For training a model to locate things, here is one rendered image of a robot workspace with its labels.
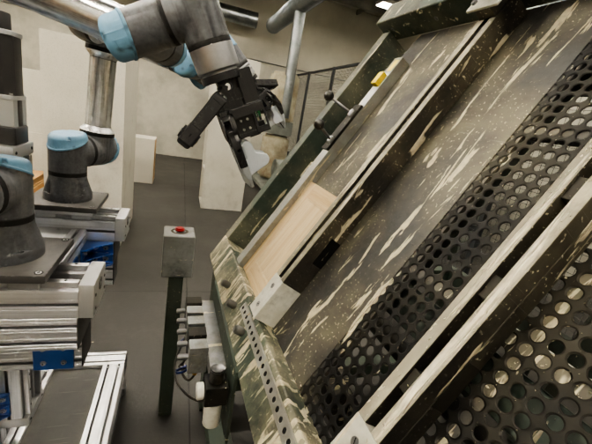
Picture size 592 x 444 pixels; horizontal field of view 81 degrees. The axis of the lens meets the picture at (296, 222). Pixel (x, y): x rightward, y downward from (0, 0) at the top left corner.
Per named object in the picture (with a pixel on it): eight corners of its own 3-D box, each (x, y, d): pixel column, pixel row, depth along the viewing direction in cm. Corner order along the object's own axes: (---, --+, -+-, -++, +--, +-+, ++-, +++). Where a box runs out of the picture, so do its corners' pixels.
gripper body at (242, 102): (272, 133, 63) (250, 62, 58) (227, 149, 62) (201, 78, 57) (263, 129, 70) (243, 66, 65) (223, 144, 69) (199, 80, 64)
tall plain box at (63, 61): (74, 212, 392) (72, 43, 343) (132, 217, 412) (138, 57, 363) (46, 242, 311) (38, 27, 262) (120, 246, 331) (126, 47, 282)
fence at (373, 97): (244, 263, 135) (236, 258, 133) (401, 66, 129) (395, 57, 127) (247, 269, 131) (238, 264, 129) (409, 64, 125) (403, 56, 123)
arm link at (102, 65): (65, 162, 129) (74, -2, 113) (94, 159, 143) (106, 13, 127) (94, 171, 127) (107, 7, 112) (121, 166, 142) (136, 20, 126)
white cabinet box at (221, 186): (198, 196, 547) (212, 56, 489) (235, 200, 566) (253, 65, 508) (200, 208, 493) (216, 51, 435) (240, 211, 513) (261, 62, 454)
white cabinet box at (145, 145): (117, 173, 596) (119, 131, 576) (154, 178, 615) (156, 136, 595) (113, 180, 556) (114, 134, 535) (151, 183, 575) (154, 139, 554)
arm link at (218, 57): (189, 50, 55) (188, 55, 63) (201, 80, 57) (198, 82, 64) (234, 37, 56) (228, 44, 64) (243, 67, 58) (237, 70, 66)
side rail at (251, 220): (244, 246, 160) (225, 233, 155) (397, 52, 153) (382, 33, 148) (247, 251, 155) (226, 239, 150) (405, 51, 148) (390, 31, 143)
